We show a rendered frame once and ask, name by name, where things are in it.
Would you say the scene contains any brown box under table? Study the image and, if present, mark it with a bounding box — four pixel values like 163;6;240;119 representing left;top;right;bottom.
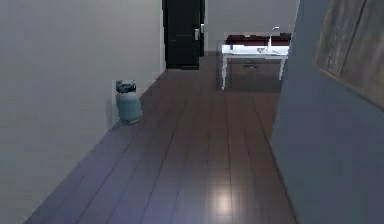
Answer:
241;63;259;80

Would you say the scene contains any black room door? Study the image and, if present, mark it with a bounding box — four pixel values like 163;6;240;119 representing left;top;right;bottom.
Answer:
162;0;206;70

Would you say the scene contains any white table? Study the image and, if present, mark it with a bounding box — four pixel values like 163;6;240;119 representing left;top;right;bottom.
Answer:
220;44;290;91

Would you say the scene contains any dark red sofa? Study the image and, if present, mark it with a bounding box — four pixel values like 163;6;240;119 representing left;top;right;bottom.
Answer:
225;32;293;47

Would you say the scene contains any white desk lamp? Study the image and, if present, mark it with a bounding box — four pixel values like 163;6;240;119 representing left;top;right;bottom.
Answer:
257;25;282;55

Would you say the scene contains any framed wooden wall picture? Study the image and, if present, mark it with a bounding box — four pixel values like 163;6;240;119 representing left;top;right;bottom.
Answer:
313;0;384;111

